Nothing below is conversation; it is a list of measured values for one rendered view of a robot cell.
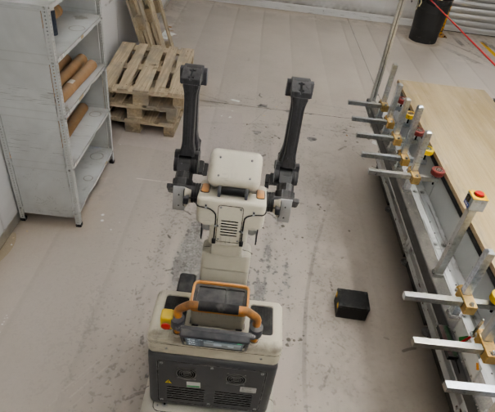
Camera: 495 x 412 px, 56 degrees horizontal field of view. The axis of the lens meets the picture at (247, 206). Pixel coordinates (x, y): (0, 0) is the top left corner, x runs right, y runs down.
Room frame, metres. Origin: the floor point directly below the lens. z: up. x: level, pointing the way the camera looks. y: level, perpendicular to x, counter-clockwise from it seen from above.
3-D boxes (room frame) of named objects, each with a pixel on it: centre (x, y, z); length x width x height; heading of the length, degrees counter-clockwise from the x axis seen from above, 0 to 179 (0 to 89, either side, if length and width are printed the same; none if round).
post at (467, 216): (1.75, -1.02, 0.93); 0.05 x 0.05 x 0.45; 2
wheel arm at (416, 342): (1.19, -0.95, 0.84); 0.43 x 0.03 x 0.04; 92
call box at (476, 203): (1.74, -1.02, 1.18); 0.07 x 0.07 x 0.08; 2
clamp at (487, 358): (1.21, -1.04, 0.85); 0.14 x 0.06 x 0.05; 2
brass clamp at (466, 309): (1.46, -1.03, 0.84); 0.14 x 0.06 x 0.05; 2
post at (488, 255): (1.48, -1.03, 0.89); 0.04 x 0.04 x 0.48; 2
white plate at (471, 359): (1.26, -1.01, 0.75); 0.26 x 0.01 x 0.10; 2
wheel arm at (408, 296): (1.44, -0.96, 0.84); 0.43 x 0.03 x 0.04; 92
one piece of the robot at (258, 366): (1.23, 0.06, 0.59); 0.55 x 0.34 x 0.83; 91
